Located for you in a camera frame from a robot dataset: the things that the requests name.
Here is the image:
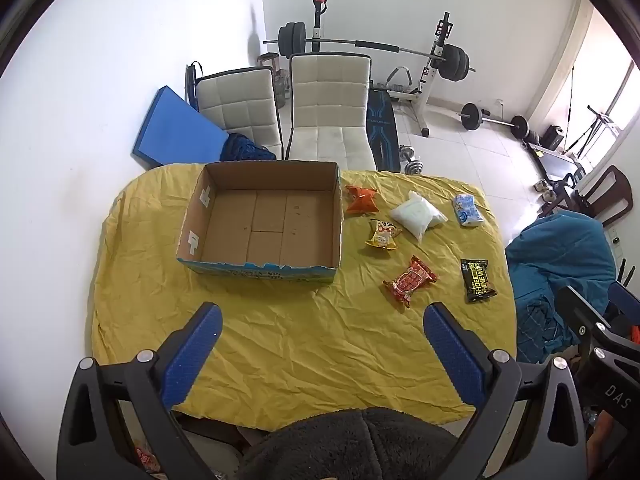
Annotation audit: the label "cardboard box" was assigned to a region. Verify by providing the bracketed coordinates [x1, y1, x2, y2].
[176, 160, 346, 286]

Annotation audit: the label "grey fleece garment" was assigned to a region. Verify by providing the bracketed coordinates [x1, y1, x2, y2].
[235, 407, 471, 480]

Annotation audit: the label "light blue tissue packet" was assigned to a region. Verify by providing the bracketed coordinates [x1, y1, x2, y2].
[452, 193, 483, 227]

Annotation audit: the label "black weight bench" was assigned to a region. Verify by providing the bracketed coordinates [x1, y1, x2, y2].
[367, 87, 402, 173]

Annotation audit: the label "teal cloth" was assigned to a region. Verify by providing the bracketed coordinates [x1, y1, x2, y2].
[505, 210, 617, 361]

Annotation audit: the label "plaid shorts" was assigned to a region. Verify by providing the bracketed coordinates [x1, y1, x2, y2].
[515, 302, 566, 361]

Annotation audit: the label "black folded frame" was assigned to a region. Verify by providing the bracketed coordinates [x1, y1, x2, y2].
[185, 61, 206, 108]

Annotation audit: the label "dark wooden chair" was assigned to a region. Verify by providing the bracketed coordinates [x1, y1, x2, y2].
[537, 165, 633, 226]

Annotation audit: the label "short barbell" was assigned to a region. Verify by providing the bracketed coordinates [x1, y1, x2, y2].
[459, 102, 529, 140]

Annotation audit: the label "yellow tablecloth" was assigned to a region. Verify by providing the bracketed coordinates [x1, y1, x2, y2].
[90, 162, 518, 433]

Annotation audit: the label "treadmill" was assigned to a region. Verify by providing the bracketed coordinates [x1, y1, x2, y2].
[525, 140, 586, 183]

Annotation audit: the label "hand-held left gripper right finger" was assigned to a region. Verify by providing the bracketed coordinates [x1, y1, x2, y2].
[422, 302, 588, 480]

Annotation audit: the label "long barbell with plates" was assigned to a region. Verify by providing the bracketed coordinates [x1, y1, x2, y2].
[263, 22, 473, 83]

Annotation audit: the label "grey ab trainer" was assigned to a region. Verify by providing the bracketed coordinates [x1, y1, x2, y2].
[385, 69, 416, 96]

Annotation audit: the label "black hanging strap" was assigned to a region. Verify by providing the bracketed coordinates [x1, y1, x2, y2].
[566, 65, 577, 131]

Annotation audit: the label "dark blue cloth bag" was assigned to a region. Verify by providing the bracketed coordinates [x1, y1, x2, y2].
[221, 132, 277, 162]

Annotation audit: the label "yellow snack packet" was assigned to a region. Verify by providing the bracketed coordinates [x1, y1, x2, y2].
[365, 218, 402, 251]

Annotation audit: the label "orange snack packet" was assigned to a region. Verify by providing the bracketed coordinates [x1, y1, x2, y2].
[345, 185, 378, 216]

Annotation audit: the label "red snack packet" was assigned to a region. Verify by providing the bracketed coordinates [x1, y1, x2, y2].
[383, 256, 439, 308]

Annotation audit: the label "tall white padded chair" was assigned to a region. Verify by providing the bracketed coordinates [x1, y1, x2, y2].
[284, 53, 377, 171]

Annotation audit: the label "black wipes packet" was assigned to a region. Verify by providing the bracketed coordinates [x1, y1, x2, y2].
[460, 259, 497, 303]

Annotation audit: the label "person's right forearm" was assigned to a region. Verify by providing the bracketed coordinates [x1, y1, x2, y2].
[585, 417, 618, 480]

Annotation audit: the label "low white padded chair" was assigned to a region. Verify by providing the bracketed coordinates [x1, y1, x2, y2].
[195, 66, 283, 161]

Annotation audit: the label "white barbell rack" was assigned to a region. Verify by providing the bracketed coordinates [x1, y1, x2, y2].
[307, 0, 456, 138]

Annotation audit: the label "red printed packet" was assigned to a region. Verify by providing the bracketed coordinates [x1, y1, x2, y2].
[134, 450, 161, 476]

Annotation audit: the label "black tripod stand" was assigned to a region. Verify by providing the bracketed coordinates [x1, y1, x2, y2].
[565, 105, 626, 161]

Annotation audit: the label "white powder pouch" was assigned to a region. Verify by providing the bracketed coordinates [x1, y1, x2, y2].
[389, 191, 447, 241]

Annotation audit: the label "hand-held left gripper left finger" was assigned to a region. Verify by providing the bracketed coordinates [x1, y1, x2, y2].
[56, 302, 223, 480]

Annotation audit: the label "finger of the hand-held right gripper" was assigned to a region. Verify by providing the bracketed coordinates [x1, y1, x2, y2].
[607, 282, 640, 321]
[556, 285, 608, 356]

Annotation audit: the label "blue foam mat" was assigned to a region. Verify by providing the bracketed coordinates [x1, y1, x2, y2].
[131, 86, 231, 168]

